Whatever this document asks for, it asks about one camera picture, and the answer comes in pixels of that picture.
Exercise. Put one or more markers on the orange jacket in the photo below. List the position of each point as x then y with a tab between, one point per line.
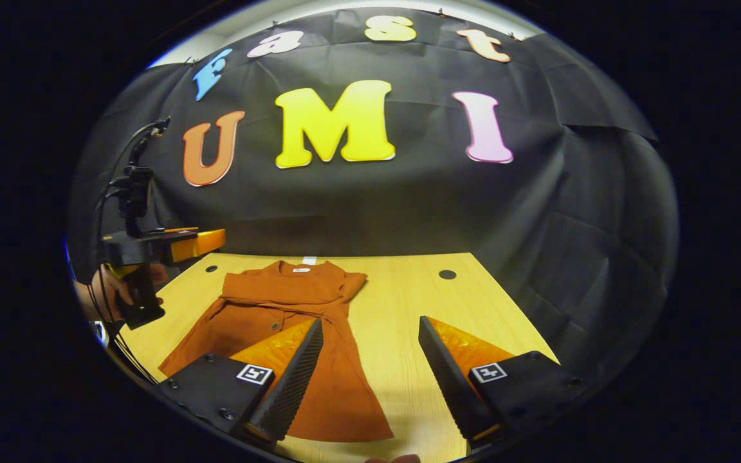
267	321

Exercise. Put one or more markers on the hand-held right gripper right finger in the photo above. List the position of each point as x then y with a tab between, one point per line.
448	379

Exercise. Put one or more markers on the black backdrop cloth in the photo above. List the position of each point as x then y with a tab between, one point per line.
409	206

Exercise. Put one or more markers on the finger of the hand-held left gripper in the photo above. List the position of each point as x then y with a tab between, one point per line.
174	229
200	244

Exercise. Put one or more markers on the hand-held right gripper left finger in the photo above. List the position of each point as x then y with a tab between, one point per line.
293	379

